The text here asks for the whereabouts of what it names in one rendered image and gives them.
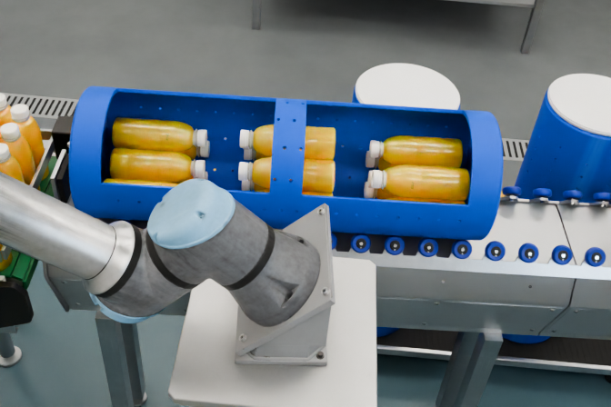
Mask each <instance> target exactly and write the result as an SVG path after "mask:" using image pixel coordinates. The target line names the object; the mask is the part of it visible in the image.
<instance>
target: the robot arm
mask: <svg viewBox="0 0 611 407"><path fill-rule="evenodd" d="M162 199H163V200H162V202H161V203H158V204H157V205H156V206H155V208H154V210H153V211H152V212H151V214H150V217H149V220H148V224H147V227H146V228H145V229H140V228H138V227H136V226H134V225H132V224H130V223H128V222H126V221H115V222H113V223H110V224H107V223H104V222H102V221H100V220H98V219H96V218H94V217H93V216H91V215H89V214H87V213H84V212H82V211H80V210H78V209H76V208H74V207H72V206H70V205H68V204H66V203H63V202H61V201H59V200H57V199H55V198H54V197H52V196H50V195H48V194H45V193H43V192H41V191H39V190H36V189H35V188H33V187H31V186H29V185H27V184H24V183H22V182H20V181H18V180H16V179H15V178H13V177H11V176H9V175H7V174H4V173H2V172H0V244H2V245H4V246H6V247H9V248H11V249H13V250H16V251H18V252H20V253H23V254H26V255H28V256H31V257H33V258H35V259H37V260H39V261H42V262H44V263H48V264H50V265H52V266H54V267H56V268H59V269H61V270H63V271H66V272H68V273H71V274H73V275H76V276H78V277H81V278H82V282H83V286H84V287H85V289H86V290H87V291H88V292H89V294H90V297H91V299H92V301H93V303H94V304H95V305H100V307H101V309H100V311H101V312H102V313H103V314H104V315H106V316H107V317H109V318H111V319H113V320H115V321H117V322H120V323H140V322H142V321H144V320H146V319H148V318H150V317H153V316H155V315H157V314H159V313H160V312H162V311H163V310H164V309H165V308H166V306H168V305H169V304H171V303H173V302H174V301H176V300H177V299H179V298H180V297H182V296H183V295H185V294H186V293H188V292H190V291H191V290H193V289H194V288H196V286H198V285H199V284H201V283H203V282H204V281H206V280H207V279H212V280H213V281H215V282H216V283H218V284H220V285H221V286H223V287H224V288H226V289H227V290H228V291H229V292H230V293H231V295H232V296H233V298H234V299H235V301H236V302H237V303H238V304H239V306H240V307H241V309H242V311H243V313H244V314H245V316H247V317H248V318H249V319H250V320H252V321H253V322H255V323H257V324H258V325H261V326H264V327H271V326H275V325H278V324H280V323H283V322H285V321H286V320H288V319H289V318H291V317H292V316H293V315H294V314H295V313H297V312H298V311H299V310H300V309H301V307H302V306H303V305H304V304H305V303H306V301H307V299H308V298H309V296H310V295H311V293H312V291H313V290H314V289H315V286H316V283H317V280H318V276H319V273H320V266H321V261H320V255H319V252H318V251H317V249H316V248H315V247H314V246H313V245H312V244H311V243H310V242H308V241H307V240H306V239H305V238H303V237H301V236H298V235H295V234H291V233H287V232H283V231H280V230H277V229H274V228H272V227H271V226H270V225H268V224H267V223H265V222H264V221H263V220H262V219H260V218H259V217H258V216H256V215H255V214H254V213H252V212H251V211H250V210H248V209H247V208H246V207H244V206H243V205H242V204H241V203H239V202H238V201H237V200H236V199H235V198H234V197H233V196H232V195H231V194H230V193H229V192H228V191H227V190H225V189H223V188H220V187H218V186H217V185H215V184H213V183H212V182H210V181H208V180H205V179H192V180H188V181H185V182H183V183H181V184H179V185H177V186H176V187H174V188H173V189H172V190H170V191H169V192H168V193H167V194H165V195H164V196H163V198H162Z"/></svg>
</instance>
